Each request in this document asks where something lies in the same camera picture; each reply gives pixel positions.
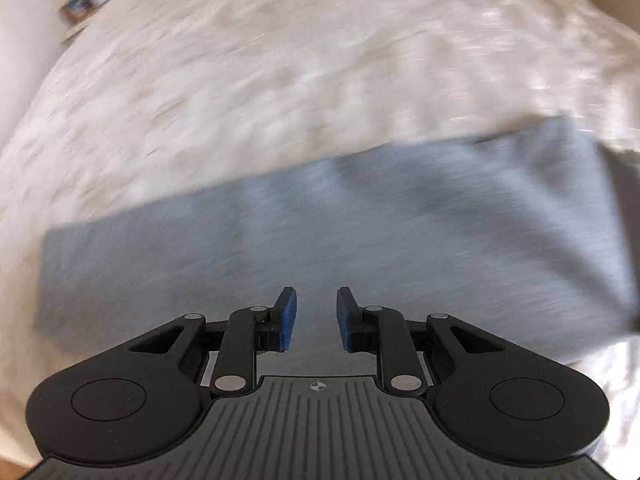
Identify white embroidered bedspread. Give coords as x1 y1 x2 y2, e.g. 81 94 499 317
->
0 0 640 467

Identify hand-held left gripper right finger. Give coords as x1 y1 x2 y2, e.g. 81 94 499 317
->
336 286 506 395

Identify grey pants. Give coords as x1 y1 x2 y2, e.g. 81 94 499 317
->
34 114 640 367

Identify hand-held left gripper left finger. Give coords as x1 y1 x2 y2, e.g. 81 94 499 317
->
129 286 298 395

